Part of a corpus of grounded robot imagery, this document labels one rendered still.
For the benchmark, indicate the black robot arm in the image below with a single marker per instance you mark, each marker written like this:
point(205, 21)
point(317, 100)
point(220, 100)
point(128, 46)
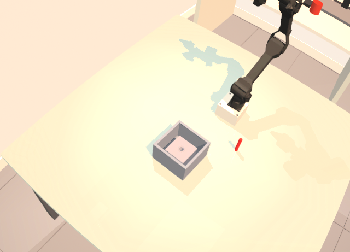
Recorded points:
point(242, 88)

